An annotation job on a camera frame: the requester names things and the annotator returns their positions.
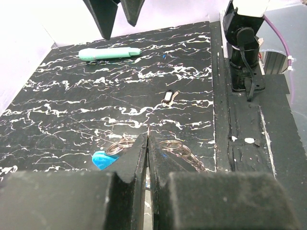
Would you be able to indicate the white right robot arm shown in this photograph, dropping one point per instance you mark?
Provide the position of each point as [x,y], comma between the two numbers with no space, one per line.
[250,8]

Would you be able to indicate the blue key tag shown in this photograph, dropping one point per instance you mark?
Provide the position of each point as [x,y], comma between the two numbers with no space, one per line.
[102,160]

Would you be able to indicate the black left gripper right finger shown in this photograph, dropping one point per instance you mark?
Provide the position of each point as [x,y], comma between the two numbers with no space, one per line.
[184,200]

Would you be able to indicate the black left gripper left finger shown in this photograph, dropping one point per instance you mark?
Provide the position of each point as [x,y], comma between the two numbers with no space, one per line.
[111,199]

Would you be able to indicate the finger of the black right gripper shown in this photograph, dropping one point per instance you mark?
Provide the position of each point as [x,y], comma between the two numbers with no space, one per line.
[132,9]
[104,14]

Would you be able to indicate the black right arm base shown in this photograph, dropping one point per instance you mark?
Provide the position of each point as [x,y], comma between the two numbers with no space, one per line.
[241,34]

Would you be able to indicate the mint green marker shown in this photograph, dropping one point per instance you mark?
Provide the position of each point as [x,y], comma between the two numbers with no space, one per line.
[92,54]

